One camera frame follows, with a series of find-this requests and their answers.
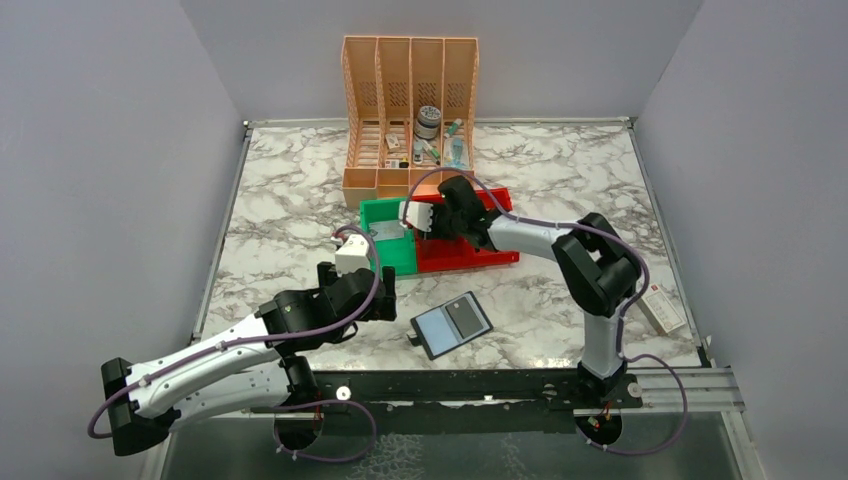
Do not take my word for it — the red plastic bin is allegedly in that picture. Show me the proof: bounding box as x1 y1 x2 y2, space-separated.
462 187 520 268
413 195 477 273

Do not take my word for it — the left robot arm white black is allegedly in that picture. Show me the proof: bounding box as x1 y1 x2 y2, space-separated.
97 262 396 456

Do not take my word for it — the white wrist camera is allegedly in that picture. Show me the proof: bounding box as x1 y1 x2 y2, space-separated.
334 234 371 276
398 200 434 232

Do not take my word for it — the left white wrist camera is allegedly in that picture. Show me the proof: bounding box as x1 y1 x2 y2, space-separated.
334 234 371 276

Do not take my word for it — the small white bottle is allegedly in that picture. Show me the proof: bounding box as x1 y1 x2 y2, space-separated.
413 142 424 165

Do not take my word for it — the round grey tin jar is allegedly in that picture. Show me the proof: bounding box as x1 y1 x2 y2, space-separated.
413 105 442 141

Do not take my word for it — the black card holder wallet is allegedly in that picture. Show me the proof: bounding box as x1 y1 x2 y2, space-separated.
407 291 493 360

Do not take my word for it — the green marker pen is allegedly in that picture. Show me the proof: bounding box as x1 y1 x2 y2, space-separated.
420 140 441 165

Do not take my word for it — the silver card in green bin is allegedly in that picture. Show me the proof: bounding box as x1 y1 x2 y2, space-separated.
368 220 407 242

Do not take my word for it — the peach desk file organizer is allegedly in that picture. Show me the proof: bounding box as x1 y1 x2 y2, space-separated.
341 35 480 209

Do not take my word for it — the green capped tube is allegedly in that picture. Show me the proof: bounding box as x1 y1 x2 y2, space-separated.
443 118 463 138

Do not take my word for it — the blue packaged item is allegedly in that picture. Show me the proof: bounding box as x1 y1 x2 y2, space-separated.
443 136 468 170

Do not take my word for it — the small white box red label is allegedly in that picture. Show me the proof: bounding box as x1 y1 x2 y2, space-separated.
637 284 687 336

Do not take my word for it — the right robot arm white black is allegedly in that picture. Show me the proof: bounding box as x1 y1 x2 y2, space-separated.
399 175 648 400

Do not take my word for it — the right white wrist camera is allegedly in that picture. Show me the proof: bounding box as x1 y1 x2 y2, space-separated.
398 200 434 232

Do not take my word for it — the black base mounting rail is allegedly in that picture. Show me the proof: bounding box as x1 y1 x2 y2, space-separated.
314 368 643 411

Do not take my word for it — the small white box in organizer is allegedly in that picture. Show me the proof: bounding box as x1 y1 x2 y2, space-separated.
385 133 401 150

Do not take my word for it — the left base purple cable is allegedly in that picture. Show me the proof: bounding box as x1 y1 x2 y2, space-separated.
272 397 379 464

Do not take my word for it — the black VIP credit card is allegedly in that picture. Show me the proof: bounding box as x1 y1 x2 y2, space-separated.
445 297 484 339

